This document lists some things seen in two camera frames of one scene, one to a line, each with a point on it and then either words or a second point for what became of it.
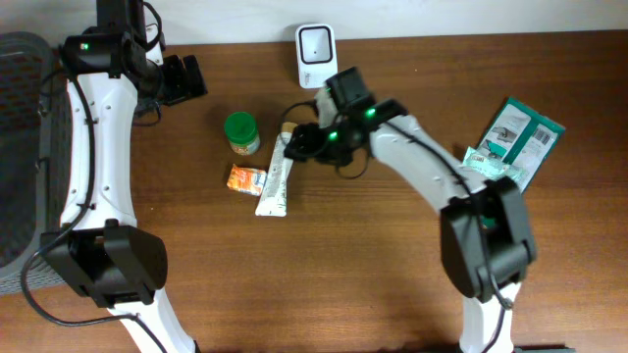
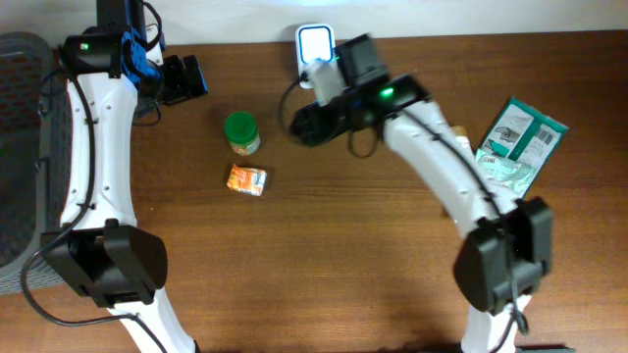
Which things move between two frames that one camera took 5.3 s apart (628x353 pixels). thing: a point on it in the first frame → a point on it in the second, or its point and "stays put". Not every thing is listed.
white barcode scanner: x=316 y=51 stays put
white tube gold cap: x=274 y=198 → x=459 y=132
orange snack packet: x=248 y=180 stays put
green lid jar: x=241 y=130 stays put
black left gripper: x=179 y=78 stays put
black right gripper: x=304 y=137 → x=319 y=121
